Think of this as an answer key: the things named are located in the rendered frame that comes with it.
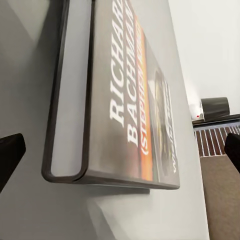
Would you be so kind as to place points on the bed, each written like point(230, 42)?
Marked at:
point(205, 207)

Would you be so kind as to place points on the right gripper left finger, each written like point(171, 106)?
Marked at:
point(12, 149)

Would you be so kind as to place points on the table lamp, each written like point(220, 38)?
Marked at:
point(212, 109)

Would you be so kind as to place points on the fixed window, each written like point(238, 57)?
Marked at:
point(211, 135)

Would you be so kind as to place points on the hardback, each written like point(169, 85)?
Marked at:
point(110, 120)

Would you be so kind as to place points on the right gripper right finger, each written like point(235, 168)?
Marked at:
point(232, 149)

